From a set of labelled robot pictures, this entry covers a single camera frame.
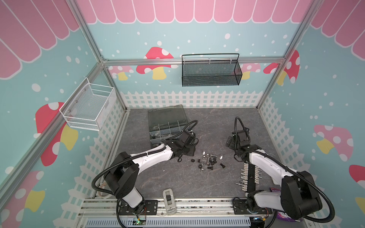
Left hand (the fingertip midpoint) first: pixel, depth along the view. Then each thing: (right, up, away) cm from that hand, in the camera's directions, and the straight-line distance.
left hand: (190, 150), depth 87 cm
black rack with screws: (+36, -14, -3) cm, 38 cm away
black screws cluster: (+15, -7, +4) cm, 17 cm away
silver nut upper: (+8, -3, +5) cm, 10 cm away
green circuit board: (-26, -33, -15) cm, 45 cm away
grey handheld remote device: (-10, -27, -15) cm, 32 cm away
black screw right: (+20, -10, +2) cm, 23 cm away
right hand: (+28, +5, +3) cm, 28 cm away
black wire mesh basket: (+11, +53, +7) cm, 54 cm away
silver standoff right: (+20, -4, +3) cm, 20 cm away
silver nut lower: (+7, -12, 0) cm, 14 cm away
